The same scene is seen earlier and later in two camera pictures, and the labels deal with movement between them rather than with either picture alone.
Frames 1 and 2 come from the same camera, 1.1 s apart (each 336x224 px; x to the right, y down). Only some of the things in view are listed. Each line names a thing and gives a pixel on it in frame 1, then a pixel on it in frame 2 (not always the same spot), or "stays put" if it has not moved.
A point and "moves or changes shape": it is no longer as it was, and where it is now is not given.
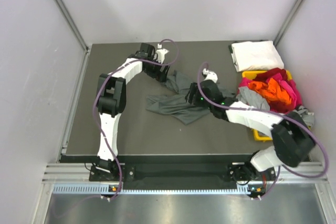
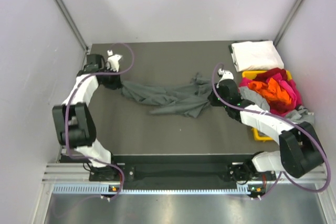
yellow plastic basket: (252, 74) stays put
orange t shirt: (273, 90) stays put
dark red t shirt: (263, 76) stays put
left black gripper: (161, 76) → (116, 84)
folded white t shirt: (252, 55) stays put
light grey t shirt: (248, 97) stays put
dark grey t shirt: (177, 106) moves or changes shape
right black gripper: (193, 90) → (212, 98)
